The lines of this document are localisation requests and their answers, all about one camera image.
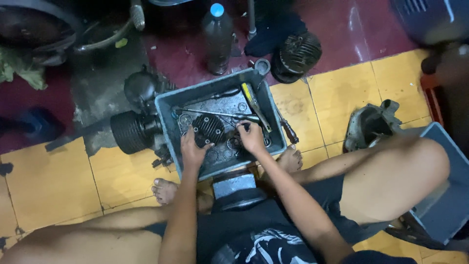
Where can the long metal socket driver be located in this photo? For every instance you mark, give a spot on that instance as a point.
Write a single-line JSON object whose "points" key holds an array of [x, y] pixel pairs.
{"points": [[212, 113]]}

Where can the grey plastic crate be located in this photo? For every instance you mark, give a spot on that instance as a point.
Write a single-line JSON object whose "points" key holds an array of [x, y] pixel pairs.
{"points": [[450, 190]]}

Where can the person's right fingers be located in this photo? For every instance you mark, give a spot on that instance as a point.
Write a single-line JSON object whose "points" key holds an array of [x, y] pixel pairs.
{"points": [[246, 125]]}

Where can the black shorts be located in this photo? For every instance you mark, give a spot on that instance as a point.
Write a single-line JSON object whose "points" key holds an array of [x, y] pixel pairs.
{"points": [[293, 216]]}

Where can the grey low stool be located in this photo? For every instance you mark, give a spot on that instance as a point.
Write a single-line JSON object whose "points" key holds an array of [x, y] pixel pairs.
{"points": [[232, 185]]}

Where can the black motorcycle wheel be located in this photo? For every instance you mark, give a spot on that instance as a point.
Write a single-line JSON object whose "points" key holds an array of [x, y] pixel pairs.
{"points": [[36, 33]]}

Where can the person's leg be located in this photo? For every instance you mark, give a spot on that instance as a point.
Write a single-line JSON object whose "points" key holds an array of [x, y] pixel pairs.
{"points": [[384, 176], [91, 238]]}

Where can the green rag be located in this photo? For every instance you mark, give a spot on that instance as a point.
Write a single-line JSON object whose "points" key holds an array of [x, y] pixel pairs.
{"points": [[20, 71]]}

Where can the grey plastic tray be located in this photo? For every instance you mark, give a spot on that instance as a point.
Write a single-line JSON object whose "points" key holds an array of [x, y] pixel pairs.
{"points": [[223, 161]]}

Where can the metal stand rod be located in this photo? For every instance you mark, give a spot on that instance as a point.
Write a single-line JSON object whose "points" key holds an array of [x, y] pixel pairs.
{"points": [[251, 18]]}

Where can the grey metal engine cover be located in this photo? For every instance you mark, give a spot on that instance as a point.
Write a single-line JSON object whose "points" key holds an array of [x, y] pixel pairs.
{"points": [[370, 124]]}

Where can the red plastic crate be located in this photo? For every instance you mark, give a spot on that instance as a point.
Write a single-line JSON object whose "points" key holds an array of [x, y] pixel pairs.
{"points": [[431, 99]]}

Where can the black engine block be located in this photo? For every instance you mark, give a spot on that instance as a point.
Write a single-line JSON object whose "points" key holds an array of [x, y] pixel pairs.
{"points": [[133, 128]]}

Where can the blue plastic object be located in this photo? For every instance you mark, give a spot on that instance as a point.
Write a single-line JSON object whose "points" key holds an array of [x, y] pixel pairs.
{"points": [[38, 124]]}

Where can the person's right leg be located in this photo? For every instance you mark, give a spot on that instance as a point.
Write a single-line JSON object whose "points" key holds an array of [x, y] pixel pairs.
{"points": [[384, 176]]}

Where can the dark blue cloth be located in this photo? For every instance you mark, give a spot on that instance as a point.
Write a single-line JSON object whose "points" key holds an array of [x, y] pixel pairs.
{"points": [[274, 33]]}

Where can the person's left leg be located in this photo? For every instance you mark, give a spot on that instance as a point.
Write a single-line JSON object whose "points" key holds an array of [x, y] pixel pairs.
{"points": [[91, 238]]}

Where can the black printed shirt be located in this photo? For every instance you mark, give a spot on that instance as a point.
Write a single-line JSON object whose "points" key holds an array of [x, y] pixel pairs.
{"points": [[271, 249]]}

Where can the person's right hand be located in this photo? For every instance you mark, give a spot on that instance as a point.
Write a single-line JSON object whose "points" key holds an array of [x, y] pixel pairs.
{"points": [[252, 140]]}

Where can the metal footpeg bar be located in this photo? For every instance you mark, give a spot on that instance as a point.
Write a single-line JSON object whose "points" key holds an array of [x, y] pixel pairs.
{"points": [[137, 16]]}

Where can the plastic bottle with blue cap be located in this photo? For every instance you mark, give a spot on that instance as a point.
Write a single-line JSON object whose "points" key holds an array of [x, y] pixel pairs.
{"points": [[218, 40]]}

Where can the person's left hand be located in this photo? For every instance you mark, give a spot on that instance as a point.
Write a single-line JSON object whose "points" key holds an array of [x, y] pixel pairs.
{"points": [[191, 152]]}

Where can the black finned engine cylinder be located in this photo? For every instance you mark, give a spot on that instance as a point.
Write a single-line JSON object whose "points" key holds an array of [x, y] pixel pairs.
{"points": [[296, 57]]}

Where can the small black engine part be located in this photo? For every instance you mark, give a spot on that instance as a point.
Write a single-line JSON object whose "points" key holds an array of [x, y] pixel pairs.
{"points": [[244, 128]]}

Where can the black finned cylinder head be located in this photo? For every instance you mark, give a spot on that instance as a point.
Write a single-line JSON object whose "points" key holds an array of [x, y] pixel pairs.
{"points": [[210, 128]]}

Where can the small grey round cap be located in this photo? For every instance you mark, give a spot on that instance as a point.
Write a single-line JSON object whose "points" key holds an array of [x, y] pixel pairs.
{"points": [[262, 66]]}

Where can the blue machine housing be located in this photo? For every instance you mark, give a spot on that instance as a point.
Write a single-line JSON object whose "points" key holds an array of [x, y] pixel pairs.
{"points": [[428, 18]]}

